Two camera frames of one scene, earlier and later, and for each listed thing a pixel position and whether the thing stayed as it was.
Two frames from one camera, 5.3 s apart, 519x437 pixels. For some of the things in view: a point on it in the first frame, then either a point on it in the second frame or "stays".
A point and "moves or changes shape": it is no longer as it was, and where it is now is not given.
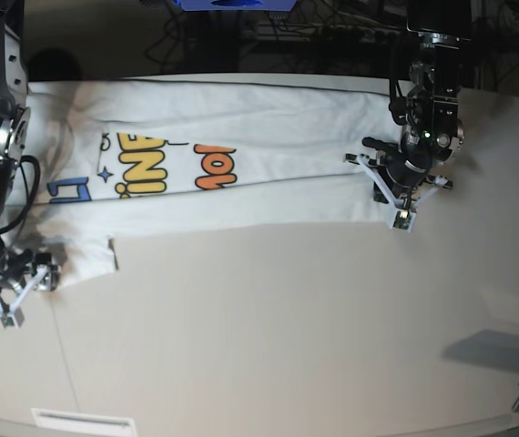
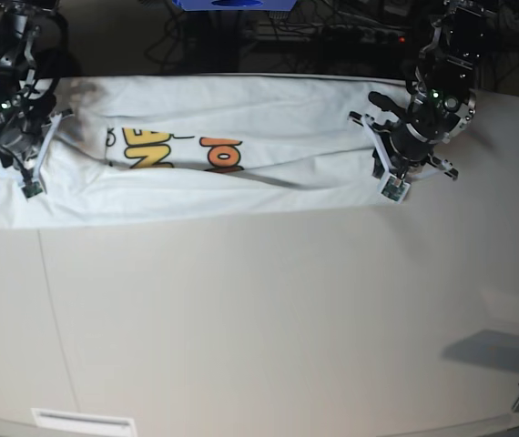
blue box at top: x=235 y=5 stays
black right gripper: x=10 y=268 → x=14 y=135
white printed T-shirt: x=114 y=157 moves or changes shape
